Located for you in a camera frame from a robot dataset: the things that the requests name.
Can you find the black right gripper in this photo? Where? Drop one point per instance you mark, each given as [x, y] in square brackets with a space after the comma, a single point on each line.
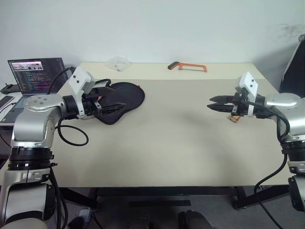
[240, 106]

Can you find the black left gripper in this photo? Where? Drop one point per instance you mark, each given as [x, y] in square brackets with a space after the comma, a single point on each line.
[91, 107]

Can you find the small tan wooden object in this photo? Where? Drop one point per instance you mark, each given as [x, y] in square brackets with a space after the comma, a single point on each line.
[234, 118]

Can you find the black cloth pouch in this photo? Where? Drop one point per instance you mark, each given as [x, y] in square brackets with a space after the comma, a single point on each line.
[131, 97]

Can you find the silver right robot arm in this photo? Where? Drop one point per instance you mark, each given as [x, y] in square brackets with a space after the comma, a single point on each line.
[293, 114]

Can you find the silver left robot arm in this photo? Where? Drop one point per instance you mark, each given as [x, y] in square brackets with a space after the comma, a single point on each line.
[35, 114]

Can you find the clear plastic bag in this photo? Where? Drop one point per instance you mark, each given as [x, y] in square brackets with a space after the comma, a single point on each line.
[119, 64]

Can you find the orange hacksaw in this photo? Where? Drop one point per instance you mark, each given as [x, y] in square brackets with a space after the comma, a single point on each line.
[190, 66]

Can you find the black office chair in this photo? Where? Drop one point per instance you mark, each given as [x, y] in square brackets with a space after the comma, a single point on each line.
[294, 74]

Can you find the open grey laptop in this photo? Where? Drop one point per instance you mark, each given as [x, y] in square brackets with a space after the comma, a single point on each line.
[35, 74]

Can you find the black remote controller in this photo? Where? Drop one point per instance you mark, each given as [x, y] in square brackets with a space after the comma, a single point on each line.
[8, 88]

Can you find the black keyboard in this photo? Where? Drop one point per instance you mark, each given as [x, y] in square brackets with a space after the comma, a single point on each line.
[5, 102]

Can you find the dark rounded shape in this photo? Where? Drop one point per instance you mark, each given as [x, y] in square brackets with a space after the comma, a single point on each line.
[75, 223]
[194, 220]

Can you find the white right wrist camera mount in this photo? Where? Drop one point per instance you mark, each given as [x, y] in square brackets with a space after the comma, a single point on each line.
[249, 82]

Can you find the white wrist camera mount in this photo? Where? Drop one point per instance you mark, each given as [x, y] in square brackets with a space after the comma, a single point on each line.
[249, 82]
[78, 78]

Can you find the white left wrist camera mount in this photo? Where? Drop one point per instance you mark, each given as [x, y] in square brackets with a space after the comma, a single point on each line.
[78, 78]

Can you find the black table frame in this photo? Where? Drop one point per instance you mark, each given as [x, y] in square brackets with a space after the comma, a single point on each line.
[166, 190]

